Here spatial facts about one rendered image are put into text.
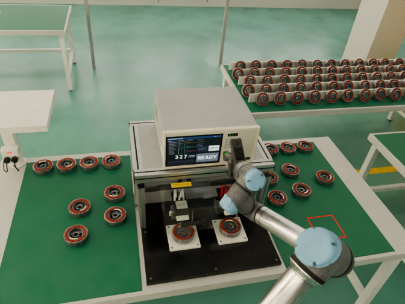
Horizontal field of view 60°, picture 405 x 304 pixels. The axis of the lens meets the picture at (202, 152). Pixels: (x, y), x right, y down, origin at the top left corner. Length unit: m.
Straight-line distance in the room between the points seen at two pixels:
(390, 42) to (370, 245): 3.73
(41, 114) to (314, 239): 1.39
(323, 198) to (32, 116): 1.64
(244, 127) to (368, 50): 3.84
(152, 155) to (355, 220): 1.18
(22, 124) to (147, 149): 0.59
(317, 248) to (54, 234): 1.30
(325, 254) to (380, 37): 4.43
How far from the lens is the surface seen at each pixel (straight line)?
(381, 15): 5.15
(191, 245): 1.75
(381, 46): 5.35
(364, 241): 2.08
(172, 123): 1.55
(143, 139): 1.80
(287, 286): 1.08
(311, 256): 1.04
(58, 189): 2.12
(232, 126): 1.57
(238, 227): 1.81
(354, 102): 3.31
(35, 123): 1.84
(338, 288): 2.79
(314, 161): 2.45
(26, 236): 1.94
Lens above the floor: 2.19
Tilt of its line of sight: 38 degrees down
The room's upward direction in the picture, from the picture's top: 6 degrees clockwise
